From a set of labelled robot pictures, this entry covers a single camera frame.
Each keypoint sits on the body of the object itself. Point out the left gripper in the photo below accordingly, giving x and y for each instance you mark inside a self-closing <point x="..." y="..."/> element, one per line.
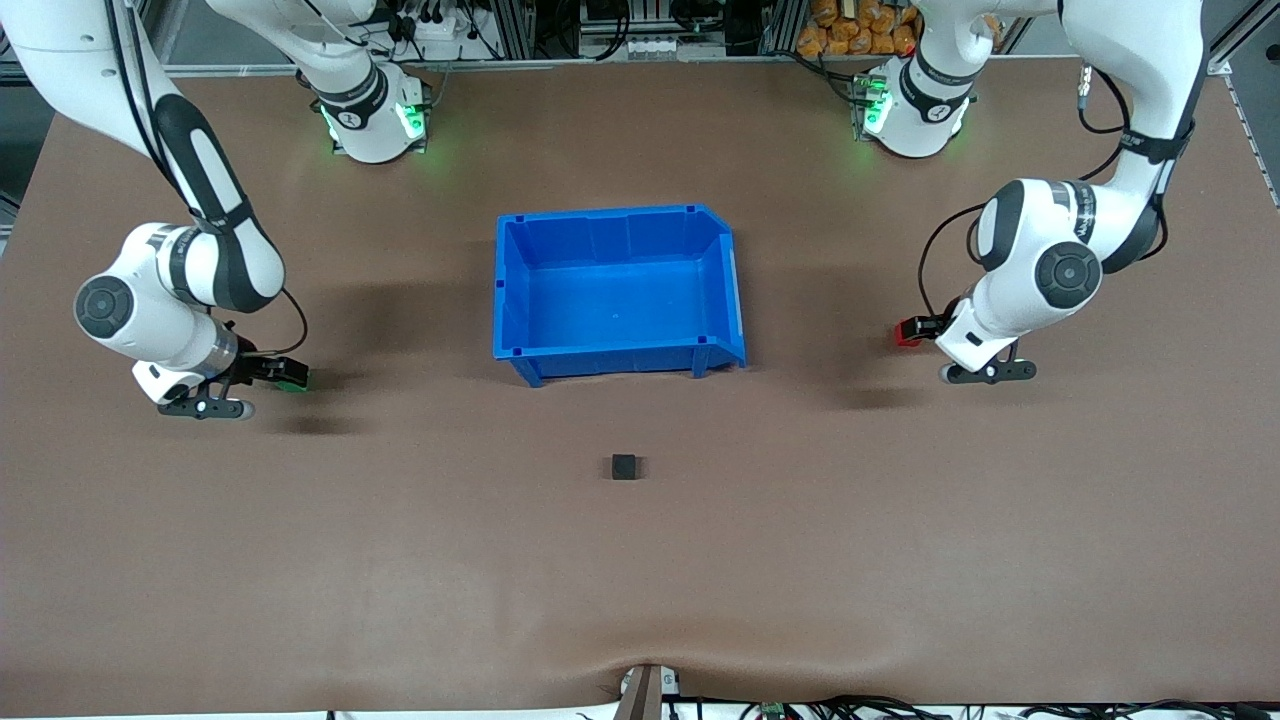
<point x="938" y="325"/>

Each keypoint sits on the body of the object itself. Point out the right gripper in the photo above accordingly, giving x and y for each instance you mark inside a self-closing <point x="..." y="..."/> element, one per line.
<point x="254" y="367"/>

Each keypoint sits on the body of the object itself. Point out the green cube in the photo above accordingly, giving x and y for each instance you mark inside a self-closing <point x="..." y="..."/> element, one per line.
<point x="296" y="380"/>

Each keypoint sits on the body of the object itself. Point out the red cube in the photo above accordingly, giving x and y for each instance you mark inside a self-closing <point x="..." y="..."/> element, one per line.
<point x="906" y="335"/>

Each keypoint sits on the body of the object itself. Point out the black cube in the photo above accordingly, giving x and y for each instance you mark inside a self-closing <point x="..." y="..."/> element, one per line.
<point x="623" y="467"/>

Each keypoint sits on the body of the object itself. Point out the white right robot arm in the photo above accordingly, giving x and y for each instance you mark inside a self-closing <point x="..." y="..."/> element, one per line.
<point x="60" y="60"/>

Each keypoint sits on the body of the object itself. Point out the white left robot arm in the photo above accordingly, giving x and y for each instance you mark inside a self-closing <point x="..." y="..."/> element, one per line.
<point x="1140" y="60"/>

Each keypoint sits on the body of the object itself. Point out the orange snack bag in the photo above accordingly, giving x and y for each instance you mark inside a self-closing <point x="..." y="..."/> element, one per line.
<point x="860" y="30"/>

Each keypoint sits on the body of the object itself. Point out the blue plastic storage bin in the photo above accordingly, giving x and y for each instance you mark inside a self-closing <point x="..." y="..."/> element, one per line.
<point x="615" y="290"/>

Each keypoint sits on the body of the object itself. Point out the brown table mat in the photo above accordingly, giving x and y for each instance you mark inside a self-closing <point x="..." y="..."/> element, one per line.
<point x="640" y="580"/>

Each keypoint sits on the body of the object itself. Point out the white power strip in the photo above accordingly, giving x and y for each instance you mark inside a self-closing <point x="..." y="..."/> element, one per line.
<point x="435" y="27"/>

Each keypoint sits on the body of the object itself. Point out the grey connector strip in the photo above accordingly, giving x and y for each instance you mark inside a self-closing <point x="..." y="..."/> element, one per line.
<point x="655" y="47"/>

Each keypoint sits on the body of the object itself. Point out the diagonal aluminium profile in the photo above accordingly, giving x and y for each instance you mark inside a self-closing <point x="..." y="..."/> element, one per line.
<point x="1240" y="45"/>

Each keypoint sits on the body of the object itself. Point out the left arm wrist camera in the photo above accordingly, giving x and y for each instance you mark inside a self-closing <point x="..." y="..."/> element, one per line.
<point x="990" y="372"/>

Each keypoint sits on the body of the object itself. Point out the aluminium frame upright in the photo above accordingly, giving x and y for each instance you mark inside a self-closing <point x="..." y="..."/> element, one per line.
<point x="780" y="28"/>
<point x="515" y="28"/>

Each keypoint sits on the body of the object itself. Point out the aluminium table edge rail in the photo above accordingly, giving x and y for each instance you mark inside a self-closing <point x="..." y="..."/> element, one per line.
<point x="600" y="64"/>

